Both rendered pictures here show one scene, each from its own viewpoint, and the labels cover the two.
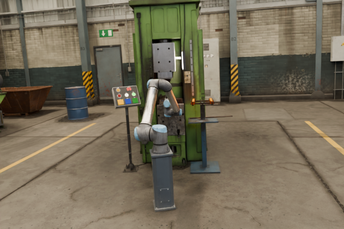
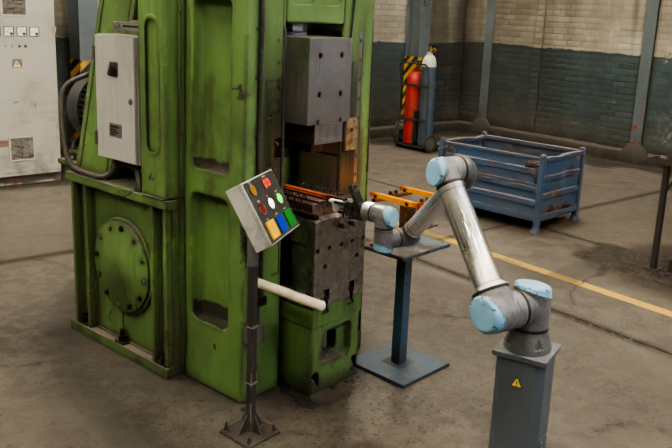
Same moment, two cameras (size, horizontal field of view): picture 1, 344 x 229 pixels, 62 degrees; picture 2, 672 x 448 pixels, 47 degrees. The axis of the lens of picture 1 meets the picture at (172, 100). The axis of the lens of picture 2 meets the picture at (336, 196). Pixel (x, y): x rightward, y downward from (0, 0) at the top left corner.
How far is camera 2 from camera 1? 335 cm
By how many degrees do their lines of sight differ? 50
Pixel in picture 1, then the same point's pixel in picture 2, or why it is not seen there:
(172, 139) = (337, 312)
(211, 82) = (35, 115)
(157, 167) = (544, 388)
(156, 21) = not seen: outside the picture
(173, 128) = (343, 280)
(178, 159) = (344, 363)
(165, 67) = (330, 110)
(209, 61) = (25, 48)
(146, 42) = (273, 30)
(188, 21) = not seen: outside the picture
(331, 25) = not seen: outside the picture
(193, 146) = not seen: hidden behind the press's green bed
